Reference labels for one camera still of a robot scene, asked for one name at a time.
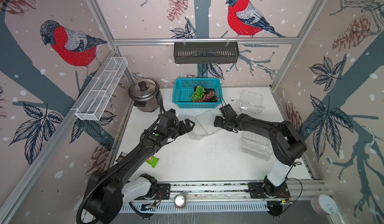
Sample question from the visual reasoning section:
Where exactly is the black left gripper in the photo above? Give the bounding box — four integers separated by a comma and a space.
166, 118, 196, 139

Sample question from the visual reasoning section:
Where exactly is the red grape bunch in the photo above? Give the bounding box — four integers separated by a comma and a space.
202, 92, 218, 103

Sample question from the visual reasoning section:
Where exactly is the clear plastic clamshell container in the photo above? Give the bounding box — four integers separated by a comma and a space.
179, 111, 221, 141

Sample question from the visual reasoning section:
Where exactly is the teal plastic basket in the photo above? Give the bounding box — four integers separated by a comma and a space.
173, 78, 224, 109

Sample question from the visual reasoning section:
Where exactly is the clear clamshell container back right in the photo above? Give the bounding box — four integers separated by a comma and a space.
239, 90, 264, 114

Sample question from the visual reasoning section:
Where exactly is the stainless steel rice cooker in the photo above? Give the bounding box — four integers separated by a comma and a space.
129, 78, 161, 113

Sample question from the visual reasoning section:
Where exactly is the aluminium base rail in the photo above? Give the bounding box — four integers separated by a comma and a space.
86, 178, 329, 214

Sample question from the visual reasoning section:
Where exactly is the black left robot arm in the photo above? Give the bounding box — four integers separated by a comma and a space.
76, 109, 196, 224

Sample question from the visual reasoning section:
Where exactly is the brown snack bar wrapper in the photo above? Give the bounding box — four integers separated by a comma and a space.
116, 152, 127, 162

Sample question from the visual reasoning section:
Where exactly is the green grape bunch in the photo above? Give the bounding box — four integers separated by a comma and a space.
191, 85, 205, 102

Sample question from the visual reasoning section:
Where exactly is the green snack packet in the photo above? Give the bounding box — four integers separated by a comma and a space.
146, 156, 160, 168

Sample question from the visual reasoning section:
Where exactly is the black hanging wire basket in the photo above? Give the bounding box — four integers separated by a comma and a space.
174, 42, 240, 64

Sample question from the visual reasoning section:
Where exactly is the clear clamshell container right front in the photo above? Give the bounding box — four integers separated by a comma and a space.
241, 132, 273, 161

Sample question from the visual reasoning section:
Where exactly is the white wire shelf basket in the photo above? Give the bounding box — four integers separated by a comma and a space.
75, 57, 128, 121

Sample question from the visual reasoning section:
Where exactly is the dark purple grape bunch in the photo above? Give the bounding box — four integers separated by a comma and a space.
205, 88, 216, 95

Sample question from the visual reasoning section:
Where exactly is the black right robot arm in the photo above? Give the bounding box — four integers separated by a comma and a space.
214, 104, 308, 197

